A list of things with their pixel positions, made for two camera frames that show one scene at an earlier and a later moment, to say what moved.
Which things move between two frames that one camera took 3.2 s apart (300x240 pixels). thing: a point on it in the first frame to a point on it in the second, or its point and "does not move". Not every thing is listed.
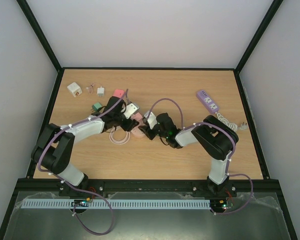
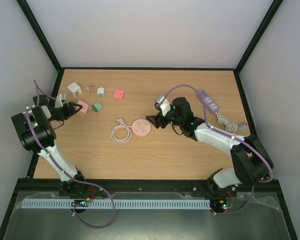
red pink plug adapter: x=118 y=93 does not move
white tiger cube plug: x=74 y=89 does not move
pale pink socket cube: x=137 y=116 to x=84 y=107
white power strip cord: x=232 y=126 does not move
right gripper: x=151 y=131 to x=162 y=120
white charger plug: x=100 y=91 does not move
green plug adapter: x=96 y=106 does not move
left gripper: x=131 y=124 to x=69 y=112
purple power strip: x=208 y=101 does not move
